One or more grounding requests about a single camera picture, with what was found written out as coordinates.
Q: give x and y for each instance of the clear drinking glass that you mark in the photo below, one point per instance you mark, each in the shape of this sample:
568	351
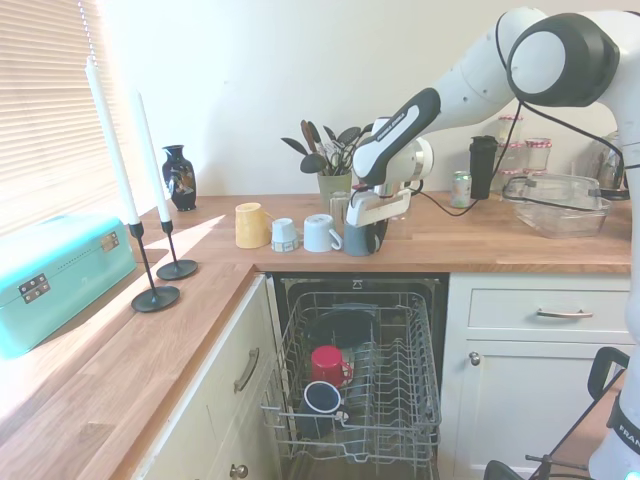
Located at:
337	207

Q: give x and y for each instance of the clear glass baking dish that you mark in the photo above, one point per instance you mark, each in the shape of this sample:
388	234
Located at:
560	210

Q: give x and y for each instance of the dark wooden spatula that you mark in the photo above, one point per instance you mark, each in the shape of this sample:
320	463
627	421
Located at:
306	135

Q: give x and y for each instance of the light blue mug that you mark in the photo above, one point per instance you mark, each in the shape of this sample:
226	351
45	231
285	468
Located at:
317	232

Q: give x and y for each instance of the teal metal bread box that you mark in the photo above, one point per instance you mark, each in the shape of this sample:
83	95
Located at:
60	285

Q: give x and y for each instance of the green drinks can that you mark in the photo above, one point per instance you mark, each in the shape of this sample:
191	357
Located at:
460	190

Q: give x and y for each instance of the dark blue ceramic mug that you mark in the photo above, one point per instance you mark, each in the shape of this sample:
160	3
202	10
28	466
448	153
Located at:
322	397

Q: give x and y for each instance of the dark blue plate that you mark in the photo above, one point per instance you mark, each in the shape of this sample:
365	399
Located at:
342	330

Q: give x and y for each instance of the cream drawer front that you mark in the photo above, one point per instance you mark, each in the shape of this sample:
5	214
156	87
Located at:
505	312

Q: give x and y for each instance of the silver kettle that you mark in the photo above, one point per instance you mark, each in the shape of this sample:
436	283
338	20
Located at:
607	165

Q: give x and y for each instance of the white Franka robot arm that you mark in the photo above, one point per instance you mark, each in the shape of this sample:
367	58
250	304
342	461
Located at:
480	85

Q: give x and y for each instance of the black slotted spoon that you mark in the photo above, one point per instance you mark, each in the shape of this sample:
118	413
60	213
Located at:
349	136

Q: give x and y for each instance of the cream cabinet door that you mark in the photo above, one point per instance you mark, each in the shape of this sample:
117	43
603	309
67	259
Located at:
525	410

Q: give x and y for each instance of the dark blue floral vase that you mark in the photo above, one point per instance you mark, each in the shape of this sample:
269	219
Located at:
179	180

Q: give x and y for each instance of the built-in dishwasher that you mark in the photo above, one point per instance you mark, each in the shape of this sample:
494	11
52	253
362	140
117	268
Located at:
360	285

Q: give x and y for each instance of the round metal knob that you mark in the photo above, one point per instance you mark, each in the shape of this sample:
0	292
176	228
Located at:
239	471
474	358

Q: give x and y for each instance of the green utensil pot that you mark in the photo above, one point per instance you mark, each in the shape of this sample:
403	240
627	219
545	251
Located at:
332	187

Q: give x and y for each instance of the red speckled enamel mug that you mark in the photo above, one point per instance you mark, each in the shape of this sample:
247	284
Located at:
327	365

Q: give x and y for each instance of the tall white candle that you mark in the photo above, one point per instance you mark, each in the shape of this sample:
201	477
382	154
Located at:
150	155
112	145

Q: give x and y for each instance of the black metal stand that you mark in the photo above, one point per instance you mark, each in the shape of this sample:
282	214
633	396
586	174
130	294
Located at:
602	367

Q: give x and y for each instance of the yellow ceramic mug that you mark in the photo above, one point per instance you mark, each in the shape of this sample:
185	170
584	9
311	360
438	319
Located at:
250	225

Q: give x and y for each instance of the jar with checked lid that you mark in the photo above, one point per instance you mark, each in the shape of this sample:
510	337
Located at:
538	155
511	130
511	159

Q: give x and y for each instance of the beige window blinds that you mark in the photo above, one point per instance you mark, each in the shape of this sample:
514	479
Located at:
40	100

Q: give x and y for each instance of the small white patterned cup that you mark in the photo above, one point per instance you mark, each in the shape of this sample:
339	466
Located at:
284	232

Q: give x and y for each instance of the black candle holder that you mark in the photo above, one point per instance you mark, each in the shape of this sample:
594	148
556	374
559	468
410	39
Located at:
155	300
176	270

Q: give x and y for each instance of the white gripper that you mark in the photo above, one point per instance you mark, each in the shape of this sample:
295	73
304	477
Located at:
375	207

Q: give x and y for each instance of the black ladle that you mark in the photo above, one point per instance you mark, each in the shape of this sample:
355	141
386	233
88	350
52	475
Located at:
313	163

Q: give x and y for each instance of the grey ceramic mug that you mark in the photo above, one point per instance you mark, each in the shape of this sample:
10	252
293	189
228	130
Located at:
355	240

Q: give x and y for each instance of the black shaker bottle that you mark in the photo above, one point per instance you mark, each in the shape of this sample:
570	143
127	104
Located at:
483	167

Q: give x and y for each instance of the dark leaf-shaped spoon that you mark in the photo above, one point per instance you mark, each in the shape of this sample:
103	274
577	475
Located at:
294	146

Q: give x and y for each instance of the metal whisk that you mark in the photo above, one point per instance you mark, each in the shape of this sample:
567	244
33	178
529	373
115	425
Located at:
337	156

